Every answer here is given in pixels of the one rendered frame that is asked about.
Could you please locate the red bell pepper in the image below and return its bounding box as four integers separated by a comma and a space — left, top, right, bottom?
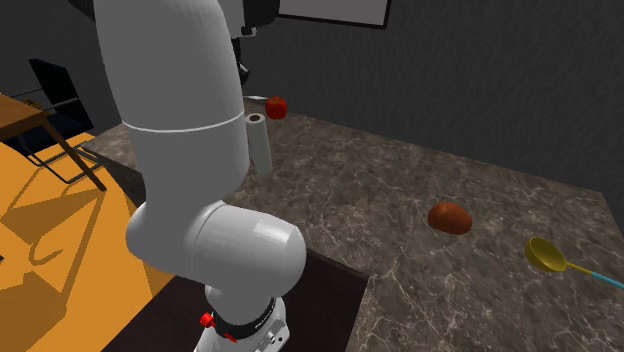
264, 95, 289, 122

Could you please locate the wooden table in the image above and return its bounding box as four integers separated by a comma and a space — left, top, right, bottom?
0, 92, 108, 193

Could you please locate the black chair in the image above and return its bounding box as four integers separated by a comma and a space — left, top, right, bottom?
8, 57, 106, 185

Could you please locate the black framed wall picture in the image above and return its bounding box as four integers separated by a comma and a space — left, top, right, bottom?
276, 0, 393, 31

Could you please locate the white paper towel roll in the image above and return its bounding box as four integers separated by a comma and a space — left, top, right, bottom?
244, 111, 274, 177

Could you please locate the yellow ladle with blue handle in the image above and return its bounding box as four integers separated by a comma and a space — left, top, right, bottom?
523, 236, 624, 292

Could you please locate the brown potato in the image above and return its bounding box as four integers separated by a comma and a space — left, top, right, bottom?
426, 201, 474, 237

